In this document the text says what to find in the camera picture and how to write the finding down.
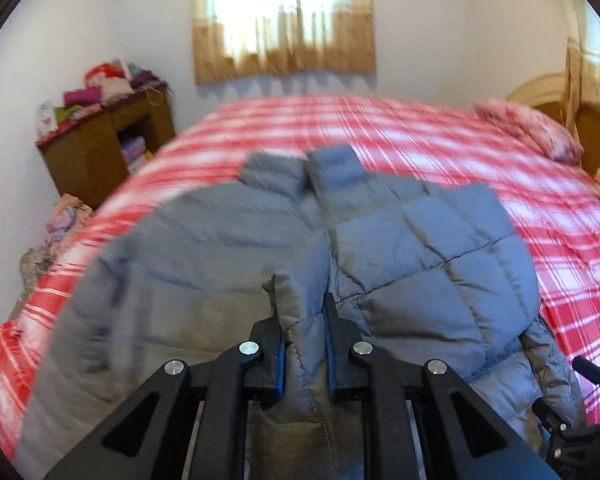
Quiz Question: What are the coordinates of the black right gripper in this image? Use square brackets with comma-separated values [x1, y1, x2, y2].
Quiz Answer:
[531, 354, 600, 480]

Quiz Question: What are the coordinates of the grey patterned cloth on floor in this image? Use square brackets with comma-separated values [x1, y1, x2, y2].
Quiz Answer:
[19, 245, 54, 298]

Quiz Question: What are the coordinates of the pink clothes heap on floor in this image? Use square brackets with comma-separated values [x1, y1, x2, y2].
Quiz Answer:
[44, 194, 93, 258]

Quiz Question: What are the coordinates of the red white plaid bedspread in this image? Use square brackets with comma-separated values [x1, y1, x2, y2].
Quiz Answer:
[0, 96, 600, 454]

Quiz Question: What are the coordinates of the pink floral pillow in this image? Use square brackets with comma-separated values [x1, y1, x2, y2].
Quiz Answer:
[474, 99, 584, 166]

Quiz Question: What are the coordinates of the tan patterned window curtain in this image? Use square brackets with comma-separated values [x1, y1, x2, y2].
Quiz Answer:
[192, 0, 376, 84]

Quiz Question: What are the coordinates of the beige wooden headboard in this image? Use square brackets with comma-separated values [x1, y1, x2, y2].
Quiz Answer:
[505, 71, 600, 177]

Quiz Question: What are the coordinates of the brown wooden desk cabinet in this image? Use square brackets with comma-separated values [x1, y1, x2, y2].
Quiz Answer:
[36, 81, 175, 209]

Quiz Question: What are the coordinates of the grey puffer jacket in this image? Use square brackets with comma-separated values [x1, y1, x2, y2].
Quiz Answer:
[14, 146, 585, 479]

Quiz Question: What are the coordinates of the pile of folded clothes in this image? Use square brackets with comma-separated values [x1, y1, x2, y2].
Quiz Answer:
[36, 58, 162, 145]

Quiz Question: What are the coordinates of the tan side curtain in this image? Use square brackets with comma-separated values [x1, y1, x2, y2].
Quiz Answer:
[562, 0, 600, 132]

